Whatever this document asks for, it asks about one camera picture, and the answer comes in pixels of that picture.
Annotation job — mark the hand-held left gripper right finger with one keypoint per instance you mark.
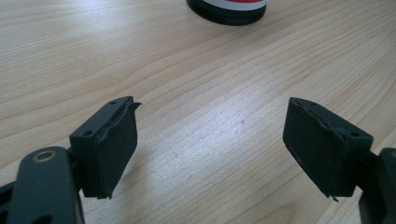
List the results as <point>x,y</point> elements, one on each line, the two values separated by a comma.
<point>323,146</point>

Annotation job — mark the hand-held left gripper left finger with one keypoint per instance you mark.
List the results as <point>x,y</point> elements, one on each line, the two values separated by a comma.
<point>109,149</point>

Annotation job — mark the dark mesh pen holder cup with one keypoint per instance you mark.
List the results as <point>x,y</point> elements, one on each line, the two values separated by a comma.
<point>227,12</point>

